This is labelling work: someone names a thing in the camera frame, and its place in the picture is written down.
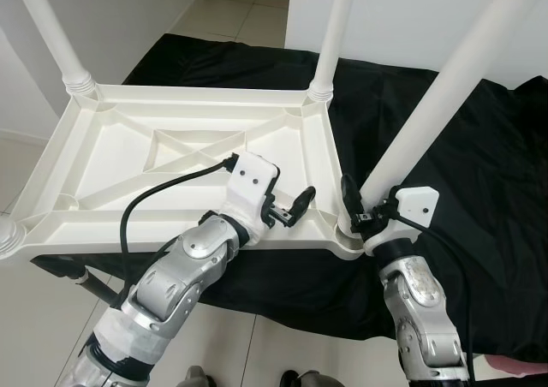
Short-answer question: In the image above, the grey robot right foot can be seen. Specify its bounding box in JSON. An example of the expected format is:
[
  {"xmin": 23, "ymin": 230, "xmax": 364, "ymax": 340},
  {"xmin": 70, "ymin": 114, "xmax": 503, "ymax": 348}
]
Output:
[{"xmin": 283, "ymin": 370, "xmax": 343, "ymax": 387}]

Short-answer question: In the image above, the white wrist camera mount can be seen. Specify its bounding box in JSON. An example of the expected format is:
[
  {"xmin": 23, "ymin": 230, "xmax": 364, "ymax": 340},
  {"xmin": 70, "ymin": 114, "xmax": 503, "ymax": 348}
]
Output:
[
  {"xmin": 364, "ymin": 186, "xmax": 440, "ymax": 255},
  {"xmin": 218, "ymin": 152, "xmax": 282, "ymax": 234}
]

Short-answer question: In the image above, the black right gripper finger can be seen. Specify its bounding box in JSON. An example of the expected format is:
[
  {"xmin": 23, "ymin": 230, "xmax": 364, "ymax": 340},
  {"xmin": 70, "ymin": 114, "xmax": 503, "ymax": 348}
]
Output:
[{"xmin": 340, "ymin": 175, "xmax": 362, "ymax": 225}]

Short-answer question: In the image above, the grey robot left foot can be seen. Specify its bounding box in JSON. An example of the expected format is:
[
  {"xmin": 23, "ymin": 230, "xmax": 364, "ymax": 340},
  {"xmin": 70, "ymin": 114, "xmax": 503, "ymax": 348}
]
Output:
[{"xmin": 184, "ymin": 366, "xmax": 215, "ymax": 387}]

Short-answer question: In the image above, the grey robot foot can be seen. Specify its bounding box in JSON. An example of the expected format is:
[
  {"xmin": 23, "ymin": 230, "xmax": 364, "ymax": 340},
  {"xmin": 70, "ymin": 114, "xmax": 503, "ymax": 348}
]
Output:
[
  {"xmin": 283, "ymin": 370, "xmax": 343, "ymax": 387},
  {"xmin": 184, "ymin": 366, "xmax": 215, "ymax": 387}
]

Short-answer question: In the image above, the white plastic table top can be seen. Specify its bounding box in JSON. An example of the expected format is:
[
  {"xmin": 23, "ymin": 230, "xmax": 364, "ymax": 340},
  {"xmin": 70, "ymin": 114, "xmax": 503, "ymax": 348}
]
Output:
[{"xmin": 0, "ymin": 83, "xmax": 365, "ymax": 261}]

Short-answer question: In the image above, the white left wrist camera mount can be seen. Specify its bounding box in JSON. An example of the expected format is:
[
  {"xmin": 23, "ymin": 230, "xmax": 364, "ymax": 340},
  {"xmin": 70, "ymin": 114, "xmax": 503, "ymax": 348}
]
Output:
[{"xmin": 218, "ymin": 152, "xmax": 282, "ymax": 234}]

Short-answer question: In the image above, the pink cushion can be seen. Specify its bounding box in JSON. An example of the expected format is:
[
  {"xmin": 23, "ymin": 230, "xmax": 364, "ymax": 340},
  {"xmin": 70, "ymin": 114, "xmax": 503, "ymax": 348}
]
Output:
[{"xmin": 492, "ymin": 357, "xmax": 548, "ymax": 379}]

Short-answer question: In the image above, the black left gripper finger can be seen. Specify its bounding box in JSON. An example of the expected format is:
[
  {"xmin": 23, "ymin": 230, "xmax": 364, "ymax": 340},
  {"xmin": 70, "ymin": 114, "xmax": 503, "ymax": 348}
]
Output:
[{"xmin": 287, "ymin": 186, "xmax": 318, "ymax": 227}]

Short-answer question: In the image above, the black metal table leg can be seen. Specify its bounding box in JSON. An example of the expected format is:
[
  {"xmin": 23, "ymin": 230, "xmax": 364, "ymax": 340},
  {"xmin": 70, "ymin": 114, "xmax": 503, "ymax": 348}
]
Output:
[{"xmin": 51, "ymin": 263, "xmax": 121, "ymax": 307}]

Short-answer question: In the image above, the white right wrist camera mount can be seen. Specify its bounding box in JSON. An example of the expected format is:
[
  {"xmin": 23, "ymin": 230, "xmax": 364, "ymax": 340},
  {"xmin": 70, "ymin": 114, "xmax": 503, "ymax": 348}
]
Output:
[{"xmin": 364, "ymin": 186, "xmax": 440, "ymax": 255}]

